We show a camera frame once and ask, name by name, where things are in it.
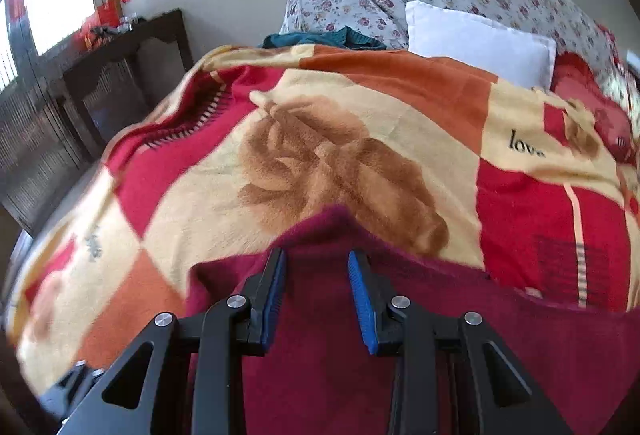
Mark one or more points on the printed fleece blanket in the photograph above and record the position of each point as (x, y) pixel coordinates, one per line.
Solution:
(325, 140)

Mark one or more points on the small floral pillow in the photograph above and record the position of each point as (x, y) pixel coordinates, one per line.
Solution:
(332, 2)

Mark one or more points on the teal garment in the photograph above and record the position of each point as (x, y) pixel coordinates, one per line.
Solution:
(325, 39)

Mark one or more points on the dark wooden desk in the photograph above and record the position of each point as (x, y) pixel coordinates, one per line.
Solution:
(125, 50)

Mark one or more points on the bright window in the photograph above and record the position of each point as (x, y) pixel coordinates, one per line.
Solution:
(60, 0)

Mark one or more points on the maroon sweatshirt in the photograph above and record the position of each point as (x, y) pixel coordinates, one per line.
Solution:
(315, 385)

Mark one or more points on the dark slatted wooden cabinet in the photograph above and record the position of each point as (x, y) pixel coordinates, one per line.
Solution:
(35, 150)

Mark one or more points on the red patterned cloth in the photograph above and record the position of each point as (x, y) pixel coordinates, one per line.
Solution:
(582, 72)

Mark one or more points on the red paper window decoration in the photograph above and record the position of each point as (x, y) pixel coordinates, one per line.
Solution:
(16, 6)

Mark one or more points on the white pillow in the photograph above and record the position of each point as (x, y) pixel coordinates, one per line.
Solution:
(480, 46)

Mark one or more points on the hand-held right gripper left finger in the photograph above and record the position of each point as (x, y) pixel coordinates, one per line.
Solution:
(274, 295)

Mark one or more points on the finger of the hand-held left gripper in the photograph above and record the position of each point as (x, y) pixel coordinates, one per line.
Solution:
(75, 385)

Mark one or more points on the red gift box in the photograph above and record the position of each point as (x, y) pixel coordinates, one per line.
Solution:
(97, 25)

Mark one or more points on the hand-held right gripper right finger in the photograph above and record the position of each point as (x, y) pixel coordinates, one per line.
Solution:
(361, 300)

